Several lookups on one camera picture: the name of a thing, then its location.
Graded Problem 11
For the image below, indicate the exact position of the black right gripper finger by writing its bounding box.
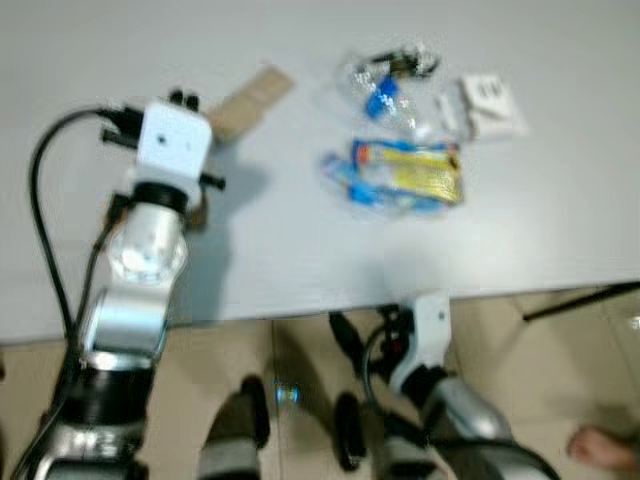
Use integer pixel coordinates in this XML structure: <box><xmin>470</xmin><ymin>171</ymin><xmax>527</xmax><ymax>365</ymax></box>
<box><xmin>328</xmin><ymin>310</ymin><xmax>368</xmax><ymax>358</ymax></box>

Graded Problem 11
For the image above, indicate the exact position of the brown cardboard sleeve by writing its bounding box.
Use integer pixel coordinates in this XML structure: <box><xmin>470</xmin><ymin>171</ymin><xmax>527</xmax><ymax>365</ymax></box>
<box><xmin>205</xmin><ymin>65</ymin><xmax>297</xmax><ymax>141</ymax></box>

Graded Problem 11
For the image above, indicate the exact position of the robot right leg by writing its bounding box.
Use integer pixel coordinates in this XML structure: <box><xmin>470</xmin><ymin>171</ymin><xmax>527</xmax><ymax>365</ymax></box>
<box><xmin>333</xmin><ymin>392</ymin><xmax>365</xmax><ymax>473</ymax></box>

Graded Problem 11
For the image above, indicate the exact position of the yellow blue snack wrapper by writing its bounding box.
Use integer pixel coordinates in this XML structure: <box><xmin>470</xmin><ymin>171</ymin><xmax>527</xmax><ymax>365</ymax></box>
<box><xmin>320</xmin><ymin>138</ymin><xmax>466</xmax><ymax>213</ymax></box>

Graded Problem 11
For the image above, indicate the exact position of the black metal table leg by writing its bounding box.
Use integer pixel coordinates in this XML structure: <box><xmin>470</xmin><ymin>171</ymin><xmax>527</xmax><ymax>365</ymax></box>
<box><xmin>522</xmin><ymin>282</ymin><xmax>640</xmax><ymax>323</ymax></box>

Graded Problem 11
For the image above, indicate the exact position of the clear plastic bag blue label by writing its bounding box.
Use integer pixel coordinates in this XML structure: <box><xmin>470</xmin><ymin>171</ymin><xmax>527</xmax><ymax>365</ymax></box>
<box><xmin>335</xmin><ymin>42</ymin><xmax>446</xmax><ymax>136</ymax></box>

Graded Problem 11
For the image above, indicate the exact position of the small white plastic piece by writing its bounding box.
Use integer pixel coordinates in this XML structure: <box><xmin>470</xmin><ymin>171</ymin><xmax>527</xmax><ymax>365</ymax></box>
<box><xmin>438</xmin><ymin>92</ymin><xmax>463</xmax><ymax>133</ymax></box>

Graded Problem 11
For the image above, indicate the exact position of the person's bare foot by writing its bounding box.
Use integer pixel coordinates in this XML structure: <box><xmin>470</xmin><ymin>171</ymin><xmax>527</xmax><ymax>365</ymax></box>
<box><xmin>567</xmin><ymin>425</ymin><xmax>640</xmax><ymax>473</ymax></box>

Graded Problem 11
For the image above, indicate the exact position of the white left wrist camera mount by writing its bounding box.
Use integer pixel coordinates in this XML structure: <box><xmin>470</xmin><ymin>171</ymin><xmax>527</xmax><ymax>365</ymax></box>
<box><xmin>133</xmin><ymin>100</ymin><xmax>214</xmax><ymax>198</ymax></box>

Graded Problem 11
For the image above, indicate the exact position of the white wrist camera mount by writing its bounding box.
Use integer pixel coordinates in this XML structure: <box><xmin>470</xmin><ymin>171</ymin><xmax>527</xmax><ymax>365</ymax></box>
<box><xmin>133</xmin><ymin>100</ymin><xmax>214</xmax><ymax>198</ymax></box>
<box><xmin>390</xmin><ymin>290</ymin><xmax>453</xmax><ymax>393</ymax></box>

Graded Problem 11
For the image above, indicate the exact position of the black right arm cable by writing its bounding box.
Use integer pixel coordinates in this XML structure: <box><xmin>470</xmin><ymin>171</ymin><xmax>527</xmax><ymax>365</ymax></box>
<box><xmin>360</xmin><ymin>322</ymin><xmax>401</xmax><ymax>416</ymax></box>

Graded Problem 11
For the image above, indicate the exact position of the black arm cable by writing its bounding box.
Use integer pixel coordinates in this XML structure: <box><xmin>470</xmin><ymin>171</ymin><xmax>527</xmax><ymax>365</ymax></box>
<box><xmin>28</xmin><ymin>105</ymin><xmax>141</xmax><ymax>341</ymax></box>
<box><xmin>360</xmin><ymin>322</ymin><xmax>401</xmax><ymax>416</ymax></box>

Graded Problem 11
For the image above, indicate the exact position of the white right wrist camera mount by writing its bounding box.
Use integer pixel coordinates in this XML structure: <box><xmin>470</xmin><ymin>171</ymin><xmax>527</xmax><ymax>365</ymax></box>
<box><xmin>390</xmin><ymin>290</ymin><xmax>453</xmax><ymax>393</ymax></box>

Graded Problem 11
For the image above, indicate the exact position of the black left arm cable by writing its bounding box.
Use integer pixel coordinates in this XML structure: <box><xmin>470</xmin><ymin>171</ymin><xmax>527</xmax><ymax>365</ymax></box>
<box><xmin>28</xmin><ymin>105</ymin><xmax>141</xmax><ymax>341</ymax></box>

